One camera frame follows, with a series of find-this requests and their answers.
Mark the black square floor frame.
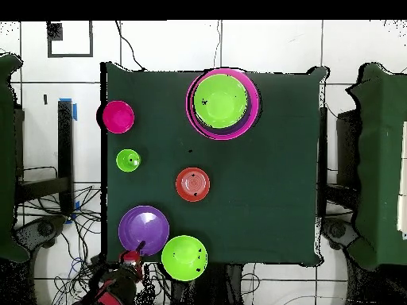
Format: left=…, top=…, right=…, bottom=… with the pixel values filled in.
left=46, top=21, right=94, bottom=59

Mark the black stand with blue tape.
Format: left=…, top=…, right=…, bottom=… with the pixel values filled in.
left=14, top=98, right=79, bottom=220

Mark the white panel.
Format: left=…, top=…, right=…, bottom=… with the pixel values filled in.
left=396, top=120, right=407, bottom=241

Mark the green-covered side table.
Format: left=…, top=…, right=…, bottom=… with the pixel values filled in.
left=346, top=61, right=407, bottom=271
left=0, top=52, right=29, bottom=264

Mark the dark green tablecloth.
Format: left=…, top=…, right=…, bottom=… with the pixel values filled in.
left=99, top=61, right=330, bottom=266

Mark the large pink plastic bowl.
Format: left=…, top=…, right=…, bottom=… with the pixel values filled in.
left=184, top=68, right=261, bottom=141

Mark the purple plastic bowl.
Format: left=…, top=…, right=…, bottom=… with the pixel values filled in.
left=195, top=104, right=256, bottom=137
left=118, top=205, right=170, bottom=257

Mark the small orange-red plastic bowl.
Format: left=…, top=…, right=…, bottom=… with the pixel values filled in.
left=175, top=167, right=211, bottom=203

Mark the black metal stand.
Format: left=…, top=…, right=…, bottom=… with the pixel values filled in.
left=319, top=107, right=362, bottom=210

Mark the floor cable bundle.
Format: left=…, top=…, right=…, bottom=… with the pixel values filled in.
left=15, top=164, right=172, bottom=305

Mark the black floor cable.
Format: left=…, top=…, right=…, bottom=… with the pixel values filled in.
left=114, top=21, right=147, bottom=71

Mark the green plastic bowl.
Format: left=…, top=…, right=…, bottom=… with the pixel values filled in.
left=161, top=234, right=208, bottom=283
left=192, top=73, right=249, bottom=129

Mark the small red-pink plastic bowl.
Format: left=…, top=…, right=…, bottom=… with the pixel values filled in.
left=102, top=100, right=135, bottom=134

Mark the green plastic cup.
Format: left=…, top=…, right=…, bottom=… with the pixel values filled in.
left=115, top=149, right=141, bottom=173

